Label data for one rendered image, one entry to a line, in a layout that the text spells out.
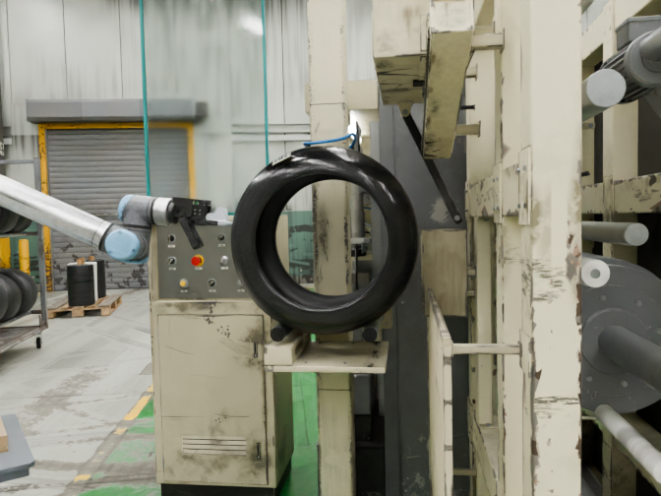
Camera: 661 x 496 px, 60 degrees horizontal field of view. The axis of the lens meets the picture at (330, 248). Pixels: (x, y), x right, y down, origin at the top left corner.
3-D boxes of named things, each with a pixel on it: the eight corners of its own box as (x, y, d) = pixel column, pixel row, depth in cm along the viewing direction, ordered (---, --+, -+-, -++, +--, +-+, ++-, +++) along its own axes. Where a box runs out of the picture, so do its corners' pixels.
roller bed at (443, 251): (421, 307, 216) (420, 228, 215) (461, 307, 214) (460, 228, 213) (423, 317, 197) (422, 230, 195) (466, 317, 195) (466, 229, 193)
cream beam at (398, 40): (380, 105, 200) (380, 63, 199) (453, 102, 197) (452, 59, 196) (370, 58, 140) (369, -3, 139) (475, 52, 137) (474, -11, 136)
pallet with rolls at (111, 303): (66, 306, 870) (64, 256, 866) (122, 303, 887) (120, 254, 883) (44, 319, 752) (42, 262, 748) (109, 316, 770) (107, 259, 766)
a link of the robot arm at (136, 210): (128, 224, 192) (131, 195, 192) (162, 228, 191) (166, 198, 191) (113, 222, 183) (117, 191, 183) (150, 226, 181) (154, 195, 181)
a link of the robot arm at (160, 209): (151, 224, 182) (164, 224, 191) (166, 226, 181) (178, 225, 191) (153, 197, 181) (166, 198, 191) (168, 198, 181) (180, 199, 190)
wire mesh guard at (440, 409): (429, 474, 209) (426, 284, 206) (434, 474, 209) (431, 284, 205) (447, 665, 120) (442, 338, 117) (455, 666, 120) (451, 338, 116)
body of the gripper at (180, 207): (205, 200, 180) (168, 196, 181) (203, 227, 181) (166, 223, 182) (213, 201, 187) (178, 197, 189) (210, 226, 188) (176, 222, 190)
